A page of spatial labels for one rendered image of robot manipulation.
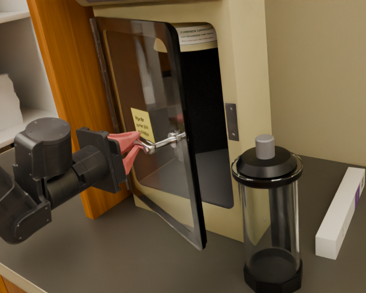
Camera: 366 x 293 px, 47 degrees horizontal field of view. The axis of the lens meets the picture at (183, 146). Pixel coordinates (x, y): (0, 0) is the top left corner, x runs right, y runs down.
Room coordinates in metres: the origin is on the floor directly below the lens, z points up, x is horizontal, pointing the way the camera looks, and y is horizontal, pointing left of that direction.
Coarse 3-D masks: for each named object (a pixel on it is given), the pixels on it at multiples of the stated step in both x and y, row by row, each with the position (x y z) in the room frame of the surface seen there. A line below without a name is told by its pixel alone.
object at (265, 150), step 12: (264, 144) 0.56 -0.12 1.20; (252, 156) 0.58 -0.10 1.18; (264, 156) 0.56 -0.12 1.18; (276, 156) 0.56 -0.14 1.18; (288, 156) 0.56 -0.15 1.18; (240, 168) 0.56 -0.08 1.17; (252, 168) 0.55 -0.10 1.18; (264, 168) 0.54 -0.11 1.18; (276, 168) 0.53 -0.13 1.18; (288, 168) 0.54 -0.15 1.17
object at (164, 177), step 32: (128, 32) 0.73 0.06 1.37; (160, 32) 0.63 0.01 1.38; (128, 64) 0.75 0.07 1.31; (160, 64) 0.64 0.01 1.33; (128, 96) 0.77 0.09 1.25; (160, 96) 0.66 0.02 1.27; (128, 128) 0.80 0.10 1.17; (160, 128) 0.67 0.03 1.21; (160, 160) 0.70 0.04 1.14; (192, 160) 0.60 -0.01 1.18; (160, 192) 0.72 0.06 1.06; (192, 192) 0.61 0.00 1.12; (192, 224) 0.62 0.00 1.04
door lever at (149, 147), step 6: (138, 138) 0.65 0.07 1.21; (144, 138) 0.65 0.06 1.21; (168, 138) 0.63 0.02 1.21; (174, 138) 0.63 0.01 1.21; (138, 144) 0.64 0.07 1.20; (144, 144) 0.62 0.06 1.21; (150, 144) 0.62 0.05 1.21; (156, 144) 0.62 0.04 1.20; (162, 144) 0.62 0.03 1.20; (168, 144) 0.63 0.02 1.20; (174, 144) 0.63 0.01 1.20; (144, 150) 0.62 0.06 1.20; (150, 150) 0.61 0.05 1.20; (156, 150) 0.62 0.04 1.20
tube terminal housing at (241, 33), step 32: (192, 0) 0.72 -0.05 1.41; (224, 0) 0.67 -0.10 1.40; (256, 0) 0.73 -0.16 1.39; (224, 32) 0.68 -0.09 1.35; (256, 32) 0.73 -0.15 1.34; (224, 64) 0.68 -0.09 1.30; (256, 64) 0.72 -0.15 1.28; (224, 96) 0.69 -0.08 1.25; (256, 96) 0.72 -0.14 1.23; (256, 128) 0.71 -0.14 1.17; (224, 224) 0.71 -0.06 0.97
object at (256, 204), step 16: (240, 176) 0.55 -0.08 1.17; (288, 176) 0.52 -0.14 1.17; (240, 192) 0.57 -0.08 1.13; (256, 192) 0.54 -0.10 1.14; (272, 192) 0.53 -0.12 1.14; (288, 192) 0.53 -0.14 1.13; (256, 208) 0.54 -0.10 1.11; (272, 208) 0.53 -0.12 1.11; (288, 208) 0.53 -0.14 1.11; (256, 224) 0.54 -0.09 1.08; (272, 224) 0.53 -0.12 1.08; (288, 224) 0.53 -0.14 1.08; (256, 240) 0.54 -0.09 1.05; (272, 240) 0.53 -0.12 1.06; (288, 240) 0.53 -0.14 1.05; (256, 256) 0.54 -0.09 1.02; (272, 256) 0.53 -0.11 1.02; (288, 256) 0.53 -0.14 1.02; (256, 272) 0.54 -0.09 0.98; (272, 272) 0.53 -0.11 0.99; (288, 272) 0.53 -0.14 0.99
